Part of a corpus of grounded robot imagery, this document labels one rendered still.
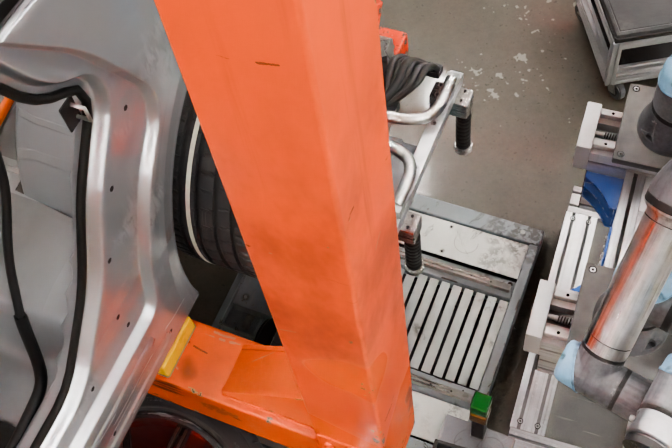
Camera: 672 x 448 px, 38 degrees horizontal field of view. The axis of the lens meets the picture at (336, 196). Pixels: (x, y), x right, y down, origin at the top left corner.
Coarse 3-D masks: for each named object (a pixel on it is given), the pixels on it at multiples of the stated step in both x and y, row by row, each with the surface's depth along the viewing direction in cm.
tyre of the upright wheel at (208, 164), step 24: (192, 120) 195; (192, 168) 197; (216, 168) 195; (192, 192) 199; (216, 192) 198; (192, 216) 203; (216, 216) 201; (216, 240) 206; (240, 240) 202; (216, 264) 222; (240, 264) 212
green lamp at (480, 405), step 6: (474, 396) 207; (480, 396) 207; (486, 396) 207; (474, 402) 206; (480, 402) 206; (486, 402) 206; (474, 408) 206; (480, 408) 206; (486, 408) 205; (480, 414) 207; (486, 414) 206
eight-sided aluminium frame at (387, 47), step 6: (384, 36) 223; (384, 42) 217; (390, 42) 220; (384, 48) 218; (390, 48) 222; (384, 54) 220; (390, 54) 223; (384, 60) 224; (384, 66) 226; (384, 72) 228; (384, 78) 230; (390, 126) 243
